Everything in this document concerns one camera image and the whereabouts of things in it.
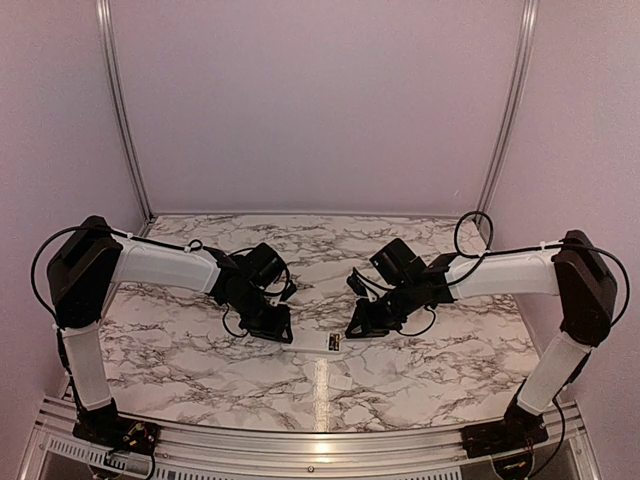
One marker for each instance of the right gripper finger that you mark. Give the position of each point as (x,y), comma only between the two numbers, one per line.
(364,331)
(360,316)

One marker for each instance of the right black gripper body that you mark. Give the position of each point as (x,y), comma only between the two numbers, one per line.
(400,306)

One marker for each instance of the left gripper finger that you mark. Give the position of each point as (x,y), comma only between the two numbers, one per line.
(274,335)
(284,332)

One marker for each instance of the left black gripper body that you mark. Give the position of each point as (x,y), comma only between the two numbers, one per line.
(259,317)

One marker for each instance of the white remote control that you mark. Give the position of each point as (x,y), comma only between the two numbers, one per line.
(309,342)

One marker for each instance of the white battery cover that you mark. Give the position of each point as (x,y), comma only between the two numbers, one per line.
(340,382)

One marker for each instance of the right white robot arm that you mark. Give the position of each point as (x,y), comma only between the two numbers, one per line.
(572,269)

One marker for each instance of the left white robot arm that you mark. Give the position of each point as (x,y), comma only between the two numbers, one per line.
(254,282)

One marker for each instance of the batteries in remote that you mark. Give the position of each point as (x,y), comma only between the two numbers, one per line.
(333,342)

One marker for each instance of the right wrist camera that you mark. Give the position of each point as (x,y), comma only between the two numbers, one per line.
(358,285)

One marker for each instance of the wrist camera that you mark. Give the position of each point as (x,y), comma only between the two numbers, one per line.
(287,292)
(358,285)

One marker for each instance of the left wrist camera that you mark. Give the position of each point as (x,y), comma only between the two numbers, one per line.
(287,292)

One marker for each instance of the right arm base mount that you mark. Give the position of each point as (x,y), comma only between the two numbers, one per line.
(501,436)

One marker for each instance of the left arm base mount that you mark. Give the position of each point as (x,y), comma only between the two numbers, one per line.
(123,434)

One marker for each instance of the front aluminium rail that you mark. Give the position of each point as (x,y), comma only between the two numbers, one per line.
(561,450)

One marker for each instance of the right aluminium frame post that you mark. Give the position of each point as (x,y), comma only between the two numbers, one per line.
(516,87)

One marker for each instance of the aluminium frame post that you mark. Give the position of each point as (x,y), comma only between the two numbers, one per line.
(109,48)
(516,87)

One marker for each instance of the left aluminium frame post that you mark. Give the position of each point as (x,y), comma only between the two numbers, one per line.
(109,48)

